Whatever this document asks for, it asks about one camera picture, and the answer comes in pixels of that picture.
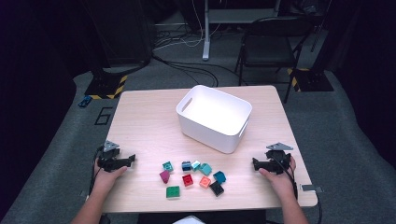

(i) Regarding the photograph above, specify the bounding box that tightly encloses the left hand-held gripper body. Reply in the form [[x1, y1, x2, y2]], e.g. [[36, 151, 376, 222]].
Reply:
[[96, 140, 122, 173]]

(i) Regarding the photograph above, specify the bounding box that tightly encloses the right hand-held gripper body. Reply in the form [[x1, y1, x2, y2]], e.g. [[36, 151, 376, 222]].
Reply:
[[261, 142, 294, 175]]

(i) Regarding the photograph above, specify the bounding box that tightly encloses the magenta building block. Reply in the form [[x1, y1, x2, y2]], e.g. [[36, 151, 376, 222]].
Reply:
[[159, 169, 171, 185]]

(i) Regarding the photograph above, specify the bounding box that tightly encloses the black building block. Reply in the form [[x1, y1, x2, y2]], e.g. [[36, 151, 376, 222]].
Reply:
[[209, 181, 225, 197]]

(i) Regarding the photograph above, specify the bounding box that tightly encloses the green building block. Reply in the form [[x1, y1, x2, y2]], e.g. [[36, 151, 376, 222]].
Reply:
[[165, 185, 181, 199]]

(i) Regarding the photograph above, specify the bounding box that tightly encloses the orange building block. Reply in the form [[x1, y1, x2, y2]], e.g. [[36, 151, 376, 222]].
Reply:
[[198, 175, 212, 189]]

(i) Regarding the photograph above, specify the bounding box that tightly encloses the red building block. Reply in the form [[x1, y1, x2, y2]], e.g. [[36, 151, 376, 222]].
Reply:
[[181, 174, 194, 188]]

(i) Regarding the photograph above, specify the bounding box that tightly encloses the white plastic storage bin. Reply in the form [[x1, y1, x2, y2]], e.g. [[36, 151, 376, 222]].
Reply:
[[176, 84, 253, 155]]

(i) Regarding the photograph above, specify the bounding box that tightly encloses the person's left hand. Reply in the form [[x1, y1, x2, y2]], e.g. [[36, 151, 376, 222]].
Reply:
[[92, 165, 129, 194]]

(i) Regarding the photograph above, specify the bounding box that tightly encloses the person's right hand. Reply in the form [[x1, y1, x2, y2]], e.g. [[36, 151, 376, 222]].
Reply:
[[259, 155, 297, 201]]

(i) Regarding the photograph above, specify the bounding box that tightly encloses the grey clip on table edge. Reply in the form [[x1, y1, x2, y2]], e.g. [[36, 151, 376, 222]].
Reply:
[[299, 184, 324, 193]]

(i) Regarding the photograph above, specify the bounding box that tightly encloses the small blue floor object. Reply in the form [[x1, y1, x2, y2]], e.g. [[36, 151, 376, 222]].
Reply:
[[78, 94, 93, 108]]

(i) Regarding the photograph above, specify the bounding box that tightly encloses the black striped stand base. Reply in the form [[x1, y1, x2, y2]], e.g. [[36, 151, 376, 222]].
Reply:
[[288, 67, 334, 92], [84, 66, 129, 101]]

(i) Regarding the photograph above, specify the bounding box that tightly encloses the black folding chair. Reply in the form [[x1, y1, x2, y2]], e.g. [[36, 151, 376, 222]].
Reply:
[[234, 16, 316, 105]]

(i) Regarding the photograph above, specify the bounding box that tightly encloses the black equipment case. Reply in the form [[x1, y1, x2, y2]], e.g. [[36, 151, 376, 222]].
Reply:
[[82, 0, 153, 68]]

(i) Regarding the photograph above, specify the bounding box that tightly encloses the left hand-held gripper black cable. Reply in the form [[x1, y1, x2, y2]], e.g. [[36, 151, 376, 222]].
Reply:
[[88, 146, 104, 197]]

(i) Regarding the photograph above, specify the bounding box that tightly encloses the hand-held gripper black cable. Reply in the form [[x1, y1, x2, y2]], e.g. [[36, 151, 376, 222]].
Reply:
[[276, 161, 299, 201], [88, 146, 104, 197]]

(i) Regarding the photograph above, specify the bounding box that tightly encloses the right hand-held gripper black cable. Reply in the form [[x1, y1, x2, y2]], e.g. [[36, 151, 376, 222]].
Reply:
[[276, 161, 299, 201]]

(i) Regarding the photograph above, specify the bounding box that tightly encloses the black cable at table edge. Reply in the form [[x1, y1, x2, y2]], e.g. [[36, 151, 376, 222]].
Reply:
[[313, 189, 323, 224]]

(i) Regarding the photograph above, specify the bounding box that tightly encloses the black floor cable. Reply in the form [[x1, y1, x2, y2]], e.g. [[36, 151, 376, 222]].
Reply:
[[152, 54, 247, 88]]

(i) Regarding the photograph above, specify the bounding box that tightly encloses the white floor cable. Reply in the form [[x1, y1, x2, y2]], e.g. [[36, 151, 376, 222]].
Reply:
[[153, 0, 223, 50]]

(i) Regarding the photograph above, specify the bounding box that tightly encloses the grey standing desk frame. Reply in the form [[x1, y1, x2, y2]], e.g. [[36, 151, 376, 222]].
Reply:
[[201, 0, 283, 62]]

